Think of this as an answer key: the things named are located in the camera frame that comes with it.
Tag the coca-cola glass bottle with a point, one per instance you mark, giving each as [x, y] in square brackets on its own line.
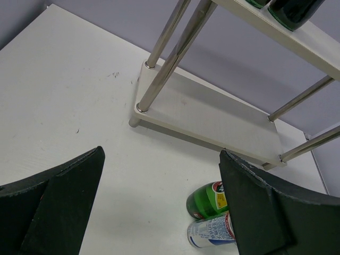
[258, 3]
[292, 14]

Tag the left Red Bull can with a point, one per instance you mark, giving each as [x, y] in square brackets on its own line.
[214, 231]

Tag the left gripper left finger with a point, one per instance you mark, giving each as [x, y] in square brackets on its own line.
[48, 213]

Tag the white two-tier shelf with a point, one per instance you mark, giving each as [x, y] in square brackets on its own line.
[175, 102]

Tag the left Coca-Cola glass bottle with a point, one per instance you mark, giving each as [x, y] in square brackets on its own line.
[258, 3]

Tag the right Coca-Cola glass bottle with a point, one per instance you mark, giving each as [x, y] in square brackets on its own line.
[292, 14]

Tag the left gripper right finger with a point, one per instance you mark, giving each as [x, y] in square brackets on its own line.
[270, 215]

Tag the rear green glass bottle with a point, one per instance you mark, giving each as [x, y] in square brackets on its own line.
[207, 201]

